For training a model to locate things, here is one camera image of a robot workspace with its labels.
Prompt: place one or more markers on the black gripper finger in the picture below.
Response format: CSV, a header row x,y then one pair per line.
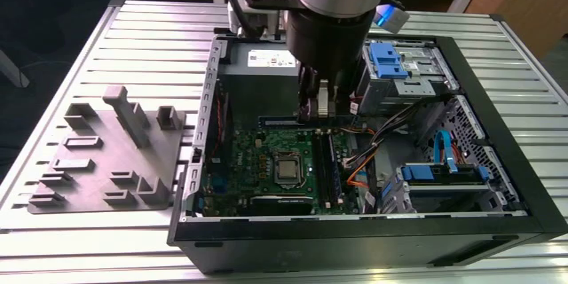
x,y
308,97
344,94

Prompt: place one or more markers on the black RAM slot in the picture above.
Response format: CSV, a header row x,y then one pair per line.
x,y
316,171
326,171

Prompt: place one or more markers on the grey power supply unit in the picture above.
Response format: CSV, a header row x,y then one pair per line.
x,y
257,97

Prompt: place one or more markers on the blue drive carrier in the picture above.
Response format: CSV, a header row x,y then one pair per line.
x,y
384,61

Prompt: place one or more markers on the metal drive cage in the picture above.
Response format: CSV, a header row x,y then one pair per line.
x,y
412,89

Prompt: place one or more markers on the green motherboard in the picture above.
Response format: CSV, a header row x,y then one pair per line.
x,y
248,141

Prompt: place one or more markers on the silver CPU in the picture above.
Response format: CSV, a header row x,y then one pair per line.
x,y
288,170

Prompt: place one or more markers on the hard disk in blue carrier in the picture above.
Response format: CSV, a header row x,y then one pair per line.
x,y
421,172

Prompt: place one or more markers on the black graphics card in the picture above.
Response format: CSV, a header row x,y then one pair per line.
x,y
278,204

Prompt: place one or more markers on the metal disk bay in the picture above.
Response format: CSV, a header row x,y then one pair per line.
x,y
448,192

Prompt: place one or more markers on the black PC case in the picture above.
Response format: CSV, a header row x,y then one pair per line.
x,y
310,247

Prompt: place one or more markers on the grey parts rack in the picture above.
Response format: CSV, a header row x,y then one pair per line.
x,y
101,161

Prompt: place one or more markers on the grey chair leg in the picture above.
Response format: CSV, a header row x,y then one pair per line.
x,y
13,71

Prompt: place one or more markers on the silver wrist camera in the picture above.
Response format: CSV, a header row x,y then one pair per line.
x,y
265,19
394,19

